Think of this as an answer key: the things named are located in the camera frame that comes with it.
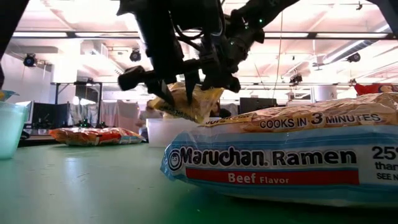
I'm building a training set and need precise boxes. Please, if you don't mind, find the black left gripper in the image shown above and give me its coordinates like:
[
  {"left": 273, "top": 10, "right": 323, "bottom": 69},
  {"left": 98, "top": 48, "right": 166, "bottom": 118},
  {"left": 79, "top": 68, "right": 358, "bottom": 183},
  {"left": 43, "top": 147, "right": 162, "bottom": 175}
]
[{"left": 118, "top": 58, "right": 206, "bottom": 107}]

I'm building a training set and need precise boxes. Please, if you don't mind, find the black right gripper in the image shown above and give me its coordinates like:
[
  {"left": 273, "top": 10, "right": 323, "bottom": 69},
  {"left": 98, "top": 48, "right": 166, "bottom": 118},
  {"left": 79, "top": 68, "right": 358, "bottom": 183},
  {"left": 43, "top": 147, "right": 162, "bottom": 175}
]
[{"left": 200, "top": 34, "right": 249, "bottom": 94}]

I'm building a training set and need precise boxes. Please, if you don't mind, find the yellow chicken ramen noodle pack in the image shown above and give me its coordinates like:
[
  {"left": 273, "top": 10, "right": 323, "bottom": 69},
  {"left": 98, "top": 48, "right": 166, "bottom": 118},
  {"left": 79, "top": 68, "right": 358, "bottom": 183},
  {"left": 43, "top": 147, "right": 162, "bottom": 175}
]
[{"left": 148, "top": 82, "right": 225, "bottom": 124}]

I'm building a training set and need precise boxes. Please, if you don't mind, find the red noodle pack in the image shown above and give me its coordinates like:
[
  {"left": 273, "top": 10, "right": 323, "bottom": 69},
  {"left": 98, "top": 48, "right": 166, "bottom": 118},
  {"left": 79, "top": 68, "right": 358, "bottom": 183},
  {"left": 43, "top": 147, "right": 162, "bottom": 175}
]
[
  {"left": 49, "top": 126, "right": 125, "bottom": 147},
  {"left": 354, "top": 82, "right": 398, "bottom": 96}
]

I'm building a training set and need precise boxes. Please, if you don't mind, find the person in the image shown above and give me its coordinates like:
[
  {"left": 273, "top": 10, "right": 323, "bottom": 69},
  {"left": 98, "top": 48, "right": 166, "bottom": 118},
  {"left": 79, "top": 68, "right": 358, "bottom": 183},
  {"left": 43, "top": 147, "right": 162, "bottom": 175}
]
[
  {"left": 136, "top": 99, "right": 167, "bottom": 142},
  {"left": 211, "top": 102, "right": 233, "bottom": 119}
]

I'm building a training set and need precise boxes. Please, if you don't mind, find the black monitor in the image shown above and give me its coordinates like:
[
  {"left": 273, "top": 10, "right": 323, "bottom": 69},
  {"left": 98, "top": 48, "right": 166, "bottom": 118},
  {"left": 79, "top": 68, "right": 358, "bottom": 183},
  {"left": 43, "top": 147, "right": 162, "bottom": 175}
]
[
  {"left": 32, "top": 101, "right": 72, "bottom": 129},
  {"left": 239, "top": 97, "right": 277, "bottom": 115}
]

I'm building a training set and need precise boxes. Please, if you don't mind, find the clear plastic bin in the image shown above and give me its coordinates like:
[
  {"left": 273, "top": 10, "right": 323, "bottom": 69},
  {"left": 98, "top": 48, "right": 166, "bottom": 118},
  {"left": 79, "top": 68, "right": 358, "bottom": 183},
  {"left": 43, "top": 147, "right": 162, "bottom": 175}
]
[{"left": 145, "top": 116, "right": 218, "bottom": 148}]

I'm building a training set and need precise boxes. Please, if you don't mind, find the white round column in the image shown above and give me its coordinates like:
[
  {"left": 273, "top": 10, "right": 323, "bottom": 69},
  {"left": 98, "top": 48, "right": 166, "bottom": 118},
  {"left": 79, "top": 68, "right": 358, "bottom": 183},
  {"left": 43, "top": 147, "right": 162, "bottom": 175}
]
[{"left": 310, "top": 85, "right": 338, "bottom": 103}]

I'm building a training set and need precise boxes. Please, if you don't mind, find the green table mat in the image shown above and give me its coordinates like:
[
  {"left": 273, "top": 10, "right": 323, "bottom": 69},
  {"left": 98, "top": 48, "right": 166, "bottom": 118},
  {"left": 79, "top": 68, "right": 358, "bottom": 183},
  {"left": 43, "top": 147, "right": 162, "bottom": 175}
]
[{"left": 0, "top": 141, "right": 398, "bottom": 224}]

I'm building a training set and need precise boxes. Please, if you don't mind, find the teal plastic bin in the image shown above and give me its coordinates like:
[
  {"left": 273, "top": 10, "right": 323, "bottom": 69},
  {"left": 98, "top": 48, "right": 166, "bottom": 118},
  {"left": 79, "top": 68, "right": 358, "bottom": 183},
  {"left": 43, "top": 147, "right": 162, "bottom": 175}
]
[{"left": 0, "top": 101, "right": 29, "bottom": 160}]

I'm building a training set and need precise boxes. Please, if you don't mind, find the thin hanging cable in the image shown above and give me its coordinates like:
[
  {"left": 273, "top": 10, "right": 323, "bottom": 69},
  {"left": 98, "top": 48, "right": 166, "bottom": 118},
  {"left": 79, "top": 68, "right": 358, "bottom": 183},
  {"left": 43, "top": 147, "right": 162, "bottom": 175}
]
[{"left": 272, "top": 12, "right": 284, "bottom": 99}]

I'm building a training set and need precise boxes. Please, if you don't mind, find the distant black rig frame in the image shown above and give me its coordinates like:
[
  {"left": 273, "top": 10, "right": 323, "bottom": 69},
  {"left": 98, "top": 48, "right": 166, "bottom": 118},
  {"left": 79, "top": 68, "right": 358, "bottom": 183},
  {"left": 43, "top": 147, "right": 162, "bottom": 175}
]
[{"left": 50, "top": 80, "right": 104, "bottom": 129}]

